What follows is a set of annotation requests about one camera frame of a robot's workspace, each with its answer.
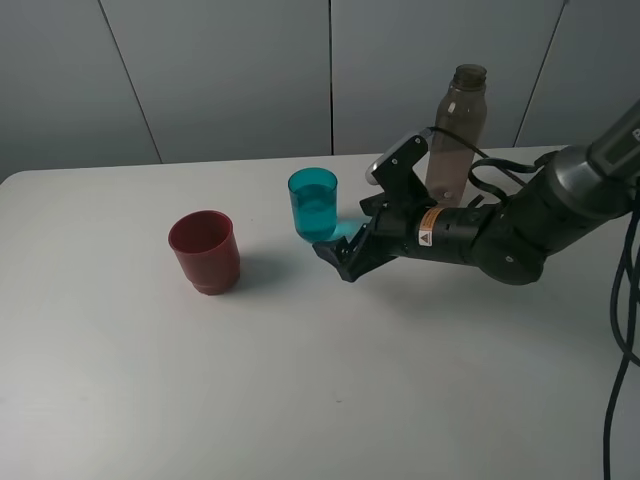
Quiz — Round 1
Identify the black camera cable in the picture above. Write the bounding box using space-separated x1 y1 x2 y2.
422 126 640 480

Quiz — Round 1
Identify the red plastic cup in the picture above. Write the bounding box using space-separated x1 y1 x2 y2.
168 210 240 295

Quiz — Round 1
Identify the brown transparent water bottle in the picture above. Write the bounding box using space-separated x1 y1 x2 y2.
425 64 487 207

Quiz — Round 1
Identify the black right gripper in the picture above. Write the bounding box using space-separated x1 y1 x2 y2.
312 193 440 283

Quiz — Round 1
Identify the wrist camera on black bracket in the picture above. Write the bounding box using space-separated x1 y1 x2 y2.
365 130 430 203

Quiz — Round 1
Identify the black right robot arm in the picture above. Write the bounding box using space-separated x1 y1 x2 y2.
313 105 639 285

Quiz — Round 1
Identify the teal transparent plastic cup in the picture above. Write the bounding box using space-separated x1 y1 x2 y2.
288 167 338 243

